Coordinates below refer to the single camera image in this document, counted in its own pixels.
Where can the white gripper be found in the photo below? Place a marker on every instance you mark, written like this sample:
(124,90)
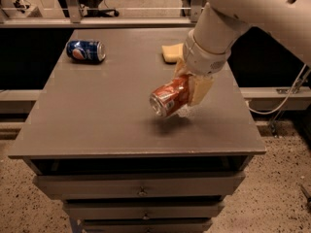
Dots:
(201,59)

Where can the red coke can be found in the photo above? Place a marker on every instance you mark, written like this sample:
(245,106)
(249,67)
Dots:
(170,97)

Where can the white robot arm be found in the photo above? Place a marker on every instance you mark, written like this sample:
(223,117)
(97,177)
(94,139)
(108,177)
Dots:
(222,22)

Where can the blue pepsi can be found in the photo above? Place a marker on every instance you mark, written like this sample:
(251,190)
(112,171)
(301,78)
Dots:
(82,50)

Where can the yellow sponge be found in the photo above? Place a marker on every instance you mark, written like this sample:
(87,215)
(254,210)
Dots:
(173,53)

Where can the metal railing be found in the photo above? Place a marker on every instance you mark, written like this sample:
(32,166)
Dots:
(122,13)

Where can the grey drawer cabinet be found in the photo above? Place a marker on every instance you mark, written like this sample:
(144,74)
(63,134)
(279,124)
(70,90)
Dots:
(97,119)

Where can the middle grey drawer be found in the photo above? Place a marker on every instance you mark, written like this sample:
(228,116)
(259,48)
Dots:
(144,210)

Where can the grey drawer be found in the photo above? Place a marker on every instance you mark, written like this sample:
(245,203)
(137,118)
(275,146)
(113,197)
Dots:
(139,185)
(144,210)
(176,225)

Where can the top grey drawer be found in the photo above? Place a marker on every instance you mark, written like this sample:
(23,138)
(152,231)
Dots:
(139,185)

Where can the bottom grey drawer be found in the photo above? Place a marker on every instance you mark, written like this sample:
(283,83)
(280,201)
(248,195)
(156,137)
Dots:
(176,225)

